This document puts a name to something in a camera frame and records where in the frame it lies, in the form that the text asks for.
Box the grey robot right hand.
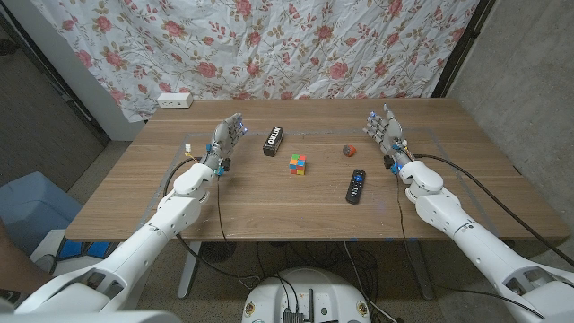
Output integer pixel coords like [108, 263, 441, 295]
[362, 103, 416, 170]

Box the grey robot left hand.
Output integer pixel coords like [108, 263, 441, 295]
[201, 112, 248, 175]

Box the multicoloured rubiks cube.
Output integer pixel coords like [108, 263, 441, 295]
[289, 153, 308, 176]

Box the black TV remote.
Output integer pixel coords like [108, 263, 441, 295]
[344, 168, 367, 205]

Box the black box white lettering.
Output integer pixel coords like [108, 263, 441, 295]
[262, 126, 285, 158]

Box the white power strip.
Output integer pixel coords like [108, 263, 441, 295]
[156, 92, 195, 109]

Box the floral backdrop cloth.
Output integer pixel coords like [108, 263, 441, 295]
[30, 0, 481, 123]

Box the black backdrop stand pole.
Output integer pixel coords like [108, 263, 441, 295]
[430, 0, 497, 99]
[0, 11, 112, 147]

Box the white table leg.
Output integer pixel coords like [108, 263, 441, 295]
[177, 241, 203, 301]

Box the grey table leg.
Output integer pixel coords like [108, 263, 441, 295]
[405, 240, 435, 301]

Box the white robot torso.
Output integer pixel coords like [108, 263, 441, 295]
[241, 267, 372, 323]

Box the blue plastic bin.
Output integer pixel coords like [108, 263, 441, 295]
[0, 171, 84, 257]

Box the white low platform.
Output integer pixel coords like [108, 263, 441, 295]
[29, 228, 140, 297]

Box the person bare leg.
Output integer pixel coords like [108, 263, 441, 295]
[0, 219, 47, 297]

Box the thin black left wrist cable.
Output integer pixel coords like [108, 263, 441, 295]
[216, 173, 230, 244]

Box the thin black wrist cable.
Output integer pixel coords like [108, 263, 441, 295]
[216, 173, 230, 244]
[395, 173, 407, 240]

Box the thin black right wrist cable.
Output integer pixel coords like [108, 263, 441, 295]
[395, 173, 407, 240]

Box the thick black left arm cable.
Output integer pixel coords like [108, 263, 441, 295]
[162, 155, 264, 288]

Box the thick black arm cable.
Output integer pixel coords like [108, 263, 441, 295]
[162, 155, 264, 288]
[414, 153, 574, 268]

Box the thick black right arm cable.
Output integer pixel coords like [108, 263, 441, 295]
[414, 153, 574, 268]

